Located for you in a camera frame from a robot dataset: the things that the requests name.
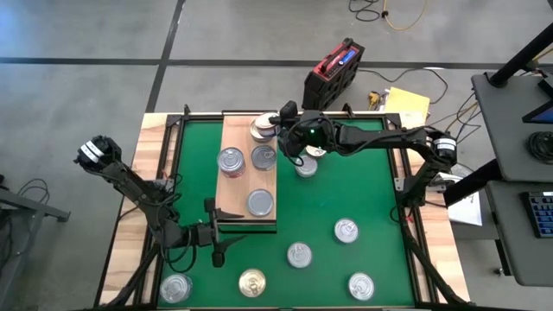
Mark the tablet with blue screen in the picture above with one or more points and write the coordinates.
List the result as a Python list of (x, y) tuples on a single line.
[(544, 114)]

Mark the white bracket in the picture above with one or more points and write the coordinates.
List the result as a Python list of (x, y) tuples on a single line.
[(399, 183)]

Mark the red and black tool case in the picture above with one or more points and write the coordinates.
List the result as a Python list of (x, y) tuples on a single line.
[(332, 78)]

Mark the grey metal stand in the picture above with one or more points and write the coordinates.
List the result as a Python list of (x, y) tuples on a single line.
[(34, 209)]

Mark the keypad with coloured keys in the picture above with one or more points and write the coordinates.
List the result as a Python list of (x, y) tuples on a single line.
[(542, 213)]

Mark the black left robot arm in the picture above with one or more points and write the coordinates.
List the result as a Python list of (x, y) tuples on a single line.
[(129, 181)]

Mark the blue-label silver-lid can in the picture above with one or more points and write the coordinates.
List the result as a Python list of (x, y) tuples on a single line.
[(176, 288)]

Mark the grey keypad desk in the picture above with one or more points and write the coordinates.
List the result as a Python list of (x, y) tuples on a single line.
[(518, 259)]

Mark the teal tuna can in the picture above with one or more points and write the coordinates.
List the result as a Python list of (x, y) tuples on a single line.
[(346, 230), (299, 255)]

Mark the yellow plug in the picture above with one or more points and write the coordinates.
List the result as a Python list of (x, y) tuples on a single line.
[(373, 99)]

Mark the green-label silver-lid can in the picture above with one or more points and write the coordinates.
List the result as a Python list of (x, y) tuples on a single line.
[(264, 157)]

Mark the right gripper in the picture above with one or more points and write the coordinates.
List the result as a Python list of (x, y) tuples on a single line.
[(313, 131)]

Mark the wooden shelf black frame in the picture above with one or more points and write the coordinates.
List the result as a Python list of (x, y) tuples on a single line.
[(235, 190)]

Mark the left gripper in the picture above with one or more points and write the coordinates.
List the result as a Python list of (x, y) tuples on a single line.
[(202, 235)]

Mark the silver pull-tab lid can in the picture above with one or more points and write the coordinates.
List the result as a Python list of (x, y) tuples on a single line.
[(361, 286)]

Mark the yellow envelope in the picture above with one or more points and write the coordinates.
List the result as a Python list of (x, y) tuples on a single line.
[(406, 101)]

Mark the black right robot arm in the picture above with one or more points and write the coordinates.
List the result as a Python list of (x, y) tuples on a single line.
[(380, 136)]

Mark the gold-lid can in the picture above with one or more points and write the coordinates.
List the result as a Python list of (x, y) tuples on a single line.
[(257, 135), (264, 121), (317, 152), (252, 283)]

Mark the black pole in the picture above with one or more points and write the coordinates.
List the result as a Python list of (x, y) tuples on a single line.
[(523, 56)]

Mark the white paper sheet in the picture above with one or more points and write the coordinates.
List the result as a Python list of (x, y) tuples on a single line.
[(468, 211)]

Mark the black clamp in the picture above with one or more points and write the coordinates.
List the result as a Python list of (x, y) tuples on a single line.
[(347, 110), (186, 110)]

